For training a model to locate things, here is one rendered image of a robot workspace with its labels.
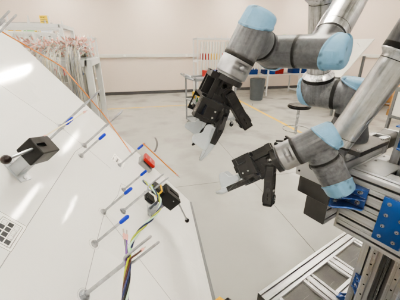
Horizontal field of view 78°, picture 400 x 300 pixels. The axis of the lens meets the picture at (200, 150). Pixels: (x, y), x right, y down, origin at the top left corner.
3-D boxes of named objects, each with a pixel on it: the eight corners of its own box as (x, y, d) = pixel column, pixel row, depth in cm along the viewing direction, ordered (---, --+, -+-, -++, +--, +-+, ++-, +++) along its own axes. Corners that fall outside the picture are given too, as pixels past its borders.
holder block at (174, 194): (170, 211, 71) (181, 202, 70) (156, 200, 68) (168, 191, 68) (168, 201, 74) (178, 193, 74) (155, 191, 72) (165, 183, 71)
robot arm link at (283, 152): (302, 163, 68) (299, 165, 61) (286, 170, 70) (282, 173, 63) (289, 139, 70) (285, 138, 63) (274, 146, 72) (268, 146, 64)
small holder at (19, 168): (-33, 169, 35) (1, 137, 34) (16, 158, 44) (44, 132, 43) (-10, 193, 36) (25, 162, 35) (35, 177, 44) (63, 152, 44)
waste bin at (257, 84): (266, 100, 747) (269, 78, 723) (254, 101, 730) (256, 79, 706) (257, 97, 786) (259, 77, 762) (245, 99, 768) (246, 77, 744)
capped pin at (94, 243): (89, 243, 44) (124, 214, 43) (93, 238, 46) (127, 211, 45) (95, 249, 45) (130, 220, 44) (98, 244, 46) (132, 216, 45)
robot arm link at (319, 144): (349, 153, 58) (333, 122, 57) (304, 172, 63) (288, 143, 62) (341, 143, 65) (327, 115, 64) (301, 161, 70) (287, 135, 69)
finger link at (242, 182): (229, 184, 74) (255, 172, 71) (231, 190, 74) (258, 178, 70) (223, 187, 70) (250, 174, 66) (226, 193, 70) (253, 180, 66)
